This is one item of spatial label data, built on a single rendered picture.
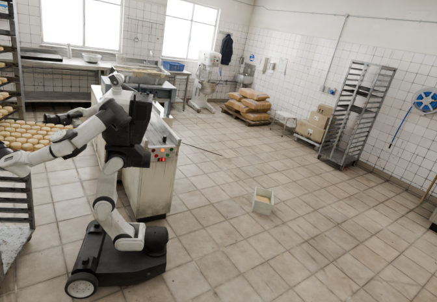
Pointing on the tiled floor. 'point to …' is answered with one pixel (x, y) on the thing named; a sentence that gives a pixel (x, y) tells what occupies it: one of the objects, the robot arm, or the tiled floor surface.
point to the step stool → (285, 120)
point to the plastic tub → (263, 201)
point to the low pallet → (245, 118)
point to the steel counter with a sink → (77, 62)
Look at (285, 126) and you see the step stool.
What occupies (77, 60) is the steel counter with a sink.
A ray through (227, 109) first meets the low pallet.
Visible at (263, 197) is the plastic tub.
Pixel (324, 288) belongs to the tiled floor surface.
